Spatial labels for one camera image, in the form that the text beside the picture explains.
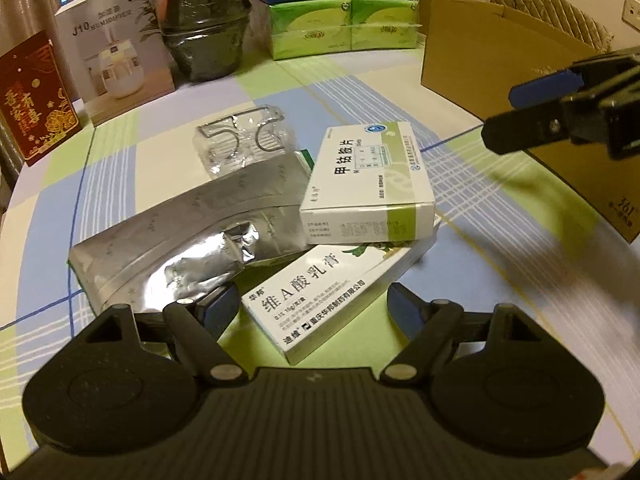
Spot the silver foil pouch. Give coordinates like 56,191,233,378
68,152,311,313

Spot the clear plastic hook package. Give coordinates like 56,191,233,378
193,105,296,180

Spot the quilted beige chair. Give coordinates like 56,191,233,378
488,0,613,53

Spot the brown cardboard box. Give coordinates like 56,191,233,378
422,0,639,242

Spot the white ointment box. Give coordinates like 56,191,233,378
242,235,436,365

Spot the white green medicine box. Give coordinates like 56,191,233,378
299,122,435,245

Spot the green tissue pack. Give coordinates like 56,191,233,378
257,0,420,60

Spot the red greeting card box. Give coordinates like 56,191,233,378
1,30,81,166

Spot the white humidifier box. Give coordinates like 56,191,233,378
54,0,175,126

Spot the dark wrapped pot stack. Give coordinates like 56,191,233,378
160,0,252,82

